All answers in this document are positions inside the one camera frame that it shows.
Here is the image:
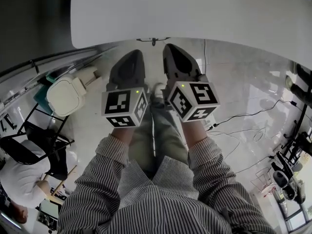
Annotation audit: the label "person's right white shoe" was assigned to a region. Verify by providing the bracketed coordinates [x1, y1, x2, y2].
[152, 82, 166, 99]

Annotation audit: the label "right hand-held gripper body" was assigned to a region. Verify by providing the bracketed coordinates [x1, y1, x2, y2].
[162, 43, 221, 123]

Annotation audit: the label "person's striped shirt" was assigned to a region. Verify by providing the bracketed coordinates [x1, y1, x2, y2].
[57, 134, 277, 234]

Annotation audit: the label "person's grey trousers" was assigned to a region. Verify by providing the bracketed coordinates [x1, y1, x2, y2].
[129, 98, 190, 180]

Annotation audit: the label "grey harness strap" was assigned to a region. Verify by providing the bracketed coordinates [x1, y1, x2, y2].
[220, 207, 232, 226]

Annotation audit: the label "person's right forearm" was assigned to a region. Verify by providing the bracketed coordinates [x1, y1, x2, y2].
[181, 119, 237, 192]

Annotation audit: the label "long white cable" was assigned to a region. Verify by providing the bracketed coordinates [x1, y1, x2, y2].
[209, 128, 244, 160]

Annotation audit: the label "black power cable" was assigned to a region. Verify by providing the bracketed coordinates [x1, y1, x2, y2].
[213, 99, 298, 128]

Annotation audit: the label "coiled white cable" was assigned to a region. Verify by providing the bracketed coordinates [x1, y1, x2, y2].
[253, 128, 267, 142]

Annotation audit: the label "black tablet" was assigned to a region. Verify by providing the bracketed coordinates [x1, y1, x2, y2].
[39, 198, 60, 220]

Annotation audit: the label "cream plastic trash bin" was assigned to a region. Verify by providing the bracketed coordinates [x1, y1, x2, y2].
[46, 66, 98, 117]

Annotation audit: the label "window with black frame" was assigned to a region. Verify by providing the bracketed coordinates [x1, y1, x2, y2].
[280, 198, 312, 234]

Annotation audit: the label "black folding chair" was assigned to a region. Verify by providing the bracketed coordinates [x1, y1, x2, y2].
[0, 101, 75, 180]

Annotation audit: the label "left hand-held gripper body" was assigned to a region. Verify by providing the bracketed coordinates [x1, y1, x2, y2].
[101, 49, 149, 129]

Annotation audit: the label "teal plastic container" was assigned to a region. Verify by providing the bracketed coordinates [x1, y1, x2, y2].
[33, 73, 59, 109]

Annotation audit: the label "white desk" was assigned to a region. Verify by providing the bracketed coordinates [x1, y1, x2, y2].
[70, 0, 312, 69]

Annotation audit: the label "wooden stick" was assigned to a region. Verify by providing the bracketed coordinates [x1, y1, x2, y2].
[52, 166, 78, 196]

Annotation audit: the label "person's left forearm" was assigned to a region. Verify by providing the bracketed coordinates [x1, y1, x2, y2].
[75, 127, 136, 195]

